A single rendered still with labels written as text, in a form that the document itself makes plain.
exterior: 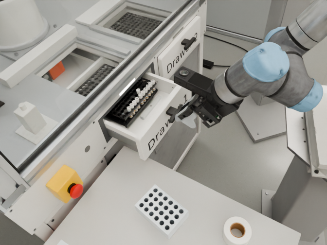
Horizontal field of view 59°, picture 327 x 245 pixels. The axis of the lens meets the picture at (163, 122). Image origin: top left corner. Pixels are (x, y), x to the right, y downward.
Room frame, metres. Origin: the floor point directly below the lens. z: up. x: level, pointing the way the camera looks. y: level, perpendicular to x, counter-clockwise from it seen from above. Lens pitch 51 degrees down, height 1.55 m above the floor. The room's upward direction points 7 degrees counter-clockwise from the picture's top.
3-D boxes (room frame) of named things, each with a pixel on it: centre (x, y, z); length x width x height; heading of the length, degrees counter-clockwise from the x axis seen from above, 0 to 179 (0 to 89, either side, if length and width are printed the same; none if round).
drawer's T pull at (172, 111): (0.56, -0.03, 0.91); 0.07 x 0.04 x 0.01; 143
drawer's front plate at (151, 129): (0.58, -0.01, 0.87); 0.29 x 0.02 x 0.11; 143
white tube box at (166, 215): (0.32, 0.04, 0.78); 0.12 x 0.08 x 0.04; 42
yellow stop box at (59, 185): (0.38, 0.28, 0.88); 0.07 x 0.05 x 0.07; 143
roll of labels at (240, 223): (0.23, -0.15, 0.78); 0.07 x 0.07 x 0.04
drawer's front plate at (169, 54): (0.90, -0.10, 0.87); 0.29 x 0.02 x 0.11; 143
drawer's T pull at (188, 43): (0.89, -0.12, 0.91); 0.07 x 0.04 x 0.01; 143
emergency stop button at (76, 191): (0.36, 0.25, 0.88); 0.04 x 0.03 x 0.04; 143
